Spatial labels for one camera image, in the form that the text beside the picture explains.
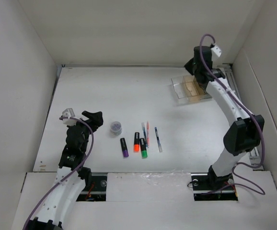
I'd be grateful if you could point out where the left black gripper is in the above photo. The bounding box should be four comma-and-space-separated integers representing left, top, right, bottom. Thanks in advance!
68, 112, 102, 151

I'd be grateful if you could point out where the purple highlighter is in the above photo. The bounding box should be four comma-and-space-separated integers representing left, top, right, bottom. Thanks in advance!
120, 138, 129, 158

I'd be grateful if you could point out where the teal pen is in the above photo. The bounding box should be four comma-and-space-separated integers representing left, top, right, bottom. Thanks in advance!
141, 122, 148, 148

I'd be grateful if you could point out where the orange highlighter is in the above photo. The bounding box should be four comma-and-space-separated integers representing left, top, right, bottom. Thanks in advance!
134, 132, 140, 152

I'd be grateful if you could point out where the orange pen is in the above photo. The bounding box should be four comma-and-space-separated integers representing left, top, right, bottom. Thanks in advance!
146, 121, 150, 146

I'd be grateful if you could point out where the green highlighter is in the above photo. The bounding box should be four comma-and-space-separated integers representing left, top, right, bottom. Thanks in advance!
139, 138, 148, 158

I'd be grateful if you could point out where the blue pen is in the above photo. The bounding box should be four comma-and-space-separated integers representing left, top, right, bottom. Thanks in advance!
154, 127, 162, 152

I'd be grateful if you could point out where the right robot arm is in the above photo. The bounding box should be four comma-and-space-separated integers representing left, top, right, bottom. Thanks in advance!
184, 46, 265, 189

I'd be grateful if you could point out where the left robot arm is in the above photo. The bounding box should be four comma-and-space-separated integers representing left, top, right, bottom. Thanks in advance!
23, 109, 104, 230

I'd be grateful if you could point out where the three-compartment plastic organizer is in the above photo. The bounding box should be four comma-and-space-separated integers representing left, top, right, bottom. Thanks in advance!
171, 75, 212, 105

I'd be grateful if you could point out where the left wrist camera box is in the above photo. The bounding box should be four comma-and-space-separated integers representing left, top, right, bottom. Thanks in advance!
61, 108, 76, 126

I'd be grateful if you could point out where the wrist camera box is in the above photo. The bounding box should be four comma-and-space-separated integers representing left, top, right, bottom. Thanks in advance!
210, 44, 222, 58
61, 108, 76, 126

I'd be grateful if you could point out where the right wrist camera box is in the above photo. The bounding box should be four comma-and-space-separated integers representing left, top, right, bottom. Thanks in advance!
210, 44, 222, 58

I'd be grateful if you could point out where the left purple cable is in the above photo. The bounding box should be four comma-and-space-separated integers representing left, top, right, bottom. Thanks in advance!
22, 116, 95, 230

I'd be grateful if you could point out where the purple cable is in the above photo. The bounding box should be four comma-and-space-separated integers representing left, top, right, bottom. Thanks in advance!
22, 116, 95, 230
199, 34, 266, 196

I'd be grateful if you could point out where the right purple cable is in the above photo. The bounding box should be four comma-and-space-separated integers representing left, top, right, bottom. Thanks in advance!
199, 34, 266, 196

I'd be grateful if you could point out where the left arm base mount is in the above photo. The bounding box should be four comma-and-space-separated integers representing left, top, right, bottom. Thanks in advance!
76, 172, 108, 202

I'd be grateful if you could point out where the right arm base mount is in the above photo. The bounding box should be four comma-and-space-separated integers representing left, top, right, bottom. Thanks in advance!
187, 172, 238, 201

